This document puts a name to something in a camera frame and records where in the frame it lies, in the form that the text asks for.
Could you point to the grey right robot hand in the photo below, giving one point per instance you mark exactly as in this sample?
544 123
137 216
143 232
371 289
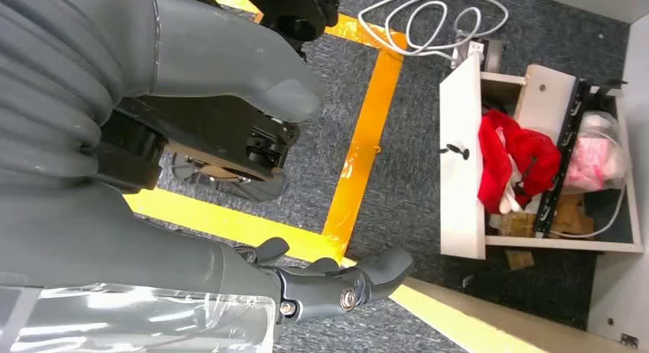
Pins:
127 239

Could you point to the black robot foot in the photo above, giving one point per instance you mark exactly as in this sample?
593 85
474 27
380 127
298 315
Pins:
218 137

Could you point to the yellow floor tape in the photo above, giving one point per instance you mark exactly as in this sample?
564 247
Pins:
365 148

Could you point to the white drawer unit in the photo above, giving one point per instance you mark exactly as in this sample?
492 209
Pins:
459 198

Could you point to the white cloth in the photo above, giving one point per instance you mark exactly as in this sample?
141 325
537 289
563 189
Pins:
509 201

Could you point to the small cardboard scrap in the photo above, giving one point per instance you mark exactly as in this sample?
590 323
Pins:
519 259

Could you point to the grey power strip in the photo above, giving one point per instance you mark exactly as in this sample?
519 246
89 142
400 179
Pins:
486 54

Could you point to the red cloth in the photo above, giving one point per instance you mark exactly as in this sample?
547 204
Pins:
532 158

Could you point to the brown cardboard pieces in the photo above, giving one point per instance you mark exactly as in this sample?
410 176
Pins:
570 219

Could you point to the pink item in clear bag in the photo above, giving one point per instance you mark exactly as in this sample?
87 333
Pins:
593 160

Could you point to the white cabinet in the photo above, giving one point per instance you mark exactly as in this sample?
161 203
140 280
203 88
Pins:
636 137

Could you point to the black metal rail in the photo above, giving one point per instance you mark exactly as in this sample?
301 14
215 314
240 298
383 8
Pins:
563 153

